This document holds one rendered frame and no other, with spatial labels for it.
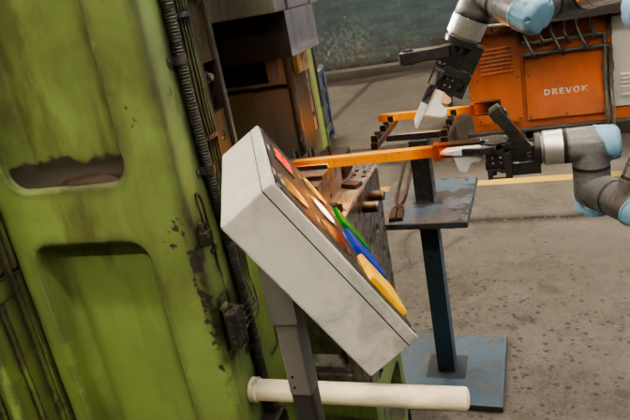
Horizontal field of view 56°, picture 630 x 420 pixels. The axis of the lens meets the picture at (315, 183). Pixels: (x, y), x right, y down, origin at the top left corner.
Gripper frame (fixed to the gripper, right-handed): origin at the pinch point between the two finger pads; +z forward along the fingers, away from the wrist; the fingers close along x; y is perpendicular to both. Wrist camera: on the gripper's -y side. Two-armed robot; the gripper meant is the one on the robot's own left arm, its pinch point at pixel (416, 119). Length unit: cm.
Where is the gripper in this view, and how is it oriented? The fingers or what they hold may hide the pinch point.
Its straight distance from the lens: 136.6
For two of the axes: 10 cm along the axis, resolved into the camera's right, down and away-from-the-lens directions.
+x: 2.8, -3.5, 8.9
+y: 9.1, 3.9, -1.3
